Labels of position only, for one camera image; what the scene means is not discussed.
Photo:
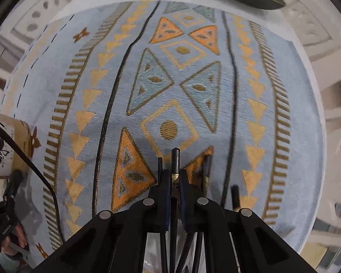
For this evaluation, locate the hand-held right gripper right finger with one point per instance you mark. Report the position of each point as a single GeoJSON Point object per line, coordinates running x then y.
{"type": "Point", "coordinates": [183, 210]}

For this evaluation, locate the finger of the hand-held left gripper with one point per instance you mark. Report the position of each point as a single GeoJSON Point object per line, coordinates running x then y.
{"type": "Point", "coordinates": [12, 184]}

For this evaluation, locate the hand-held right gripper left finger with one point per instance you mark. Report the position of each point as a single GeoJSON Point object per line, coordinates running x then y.
{"type": "Point", "coordinates": [167, 210]}

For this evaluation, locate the black chopstick with gold band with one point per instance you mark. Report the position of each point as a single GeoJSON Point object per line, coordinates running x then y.
{"type": "Point", "coordinates": [207, 165]}
{"type": "Point", "coordinates": [184, 251]}
{"type": "Point", "coordinates": [235, 196]}
{"type": "Point", "coordinates": [174, 159]}

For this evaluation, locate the bamboo utensil holder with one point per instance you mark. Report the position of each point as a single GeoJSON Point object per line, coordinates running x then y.
{"type": "Point", "coordinates": [17, 142]}

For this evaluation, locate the person's left hand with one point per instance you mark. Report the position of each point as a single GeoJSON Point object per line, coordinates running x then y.
{"type": "Point", "coordinates": [18, 239]}

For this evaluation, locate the white wooden chair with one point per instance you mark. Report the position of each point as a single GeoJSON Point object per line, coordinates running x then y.
{"type": "Point", "coordinates": [0, 71]}
{"type": "Point", "coordinates": [338, 162]}
{"type": "Point", "coordinates": [37, 11]}
{"type": "Point", "coordinates": [309, 25]}

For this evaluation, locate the blue patterned woven table mat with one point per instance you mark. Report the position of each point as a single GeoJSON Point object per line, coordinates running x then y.
{"type": "Point", "coordinates": [187, 91]}

